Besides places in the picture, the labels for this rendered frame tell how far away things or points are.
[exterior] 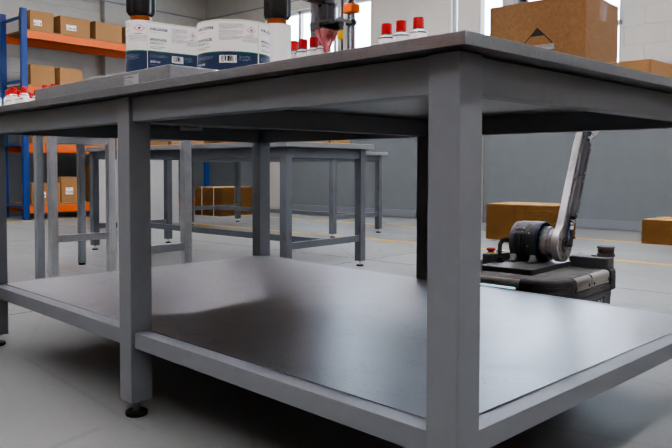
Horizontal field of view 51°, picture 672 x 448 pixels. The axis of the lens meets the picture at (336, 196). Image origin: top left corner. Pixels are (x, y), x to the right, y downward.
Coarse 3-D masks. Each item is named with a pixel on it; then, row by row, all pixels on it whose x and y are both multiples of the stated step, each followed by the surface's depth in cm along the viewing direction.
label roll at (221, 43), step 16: (208, 32) 189; (224, 32) 188; (240, 32) 188; (256, 32) 190; (208, 48) 189; (224, 48) 188; (240, 48) 188; (256, 48) 191; (208, 64) 190; (224, 64) 188; (240, 64) 188
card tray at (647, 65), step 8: (616, 64) 158; (624, 64) 157; (632, 64) 156; (640, 64) 154; (648, 64) 153; (656, 64) 155; (664, 64) 158; (648, 72) 153; (656, 72) 155; (664, 72) 158
